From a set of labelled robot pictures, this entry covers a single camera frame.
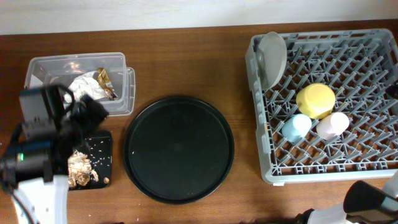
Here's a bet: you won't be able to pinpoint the white paper napkin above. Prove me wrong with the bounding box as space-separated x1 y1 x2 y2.
68 71 108 101

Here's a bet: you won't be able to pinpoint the food scraps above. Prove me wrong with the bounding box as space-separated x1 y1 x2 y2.
68 151 99 189

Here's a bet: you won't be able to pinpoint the pink plastic cup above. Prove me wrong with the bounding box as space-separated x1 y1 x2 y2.
316 112 349 140

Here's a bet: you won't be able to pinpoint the gold foil wrapper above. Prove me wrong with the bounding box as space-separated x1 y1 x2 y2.
97 68 118 101

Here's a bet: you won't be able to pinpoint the light blue plastic cup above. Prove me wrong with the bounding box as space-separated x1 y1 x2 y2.
282 114 312 143

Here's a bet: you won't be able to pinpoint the grey plate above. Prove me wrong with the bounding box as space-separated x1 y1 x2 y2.
256 32 287 90

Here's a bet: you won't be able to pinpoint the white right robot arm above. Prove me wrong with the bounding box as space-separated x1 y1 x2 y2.
292 173 397 224

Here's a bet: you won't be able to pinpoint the grey dishwasher rack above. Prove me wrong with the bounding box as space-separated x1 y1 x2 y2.
245 29 397 185

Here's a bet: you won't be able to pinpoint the black rectangular tray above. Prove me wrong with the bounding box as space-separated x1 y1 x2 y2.
69 131 113 190

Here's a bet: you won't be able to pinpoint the clear plastic storage bin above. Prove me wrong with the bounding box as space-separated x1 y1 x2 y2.
24 52 128 105

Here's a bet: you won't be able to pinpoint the yellow plastic bowl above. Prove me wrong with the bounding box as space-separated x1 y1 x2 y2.
296 83 336 119

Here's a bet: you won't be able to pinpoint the round black tray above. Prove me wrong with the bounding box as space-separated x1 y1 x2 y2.
123 96 234 205

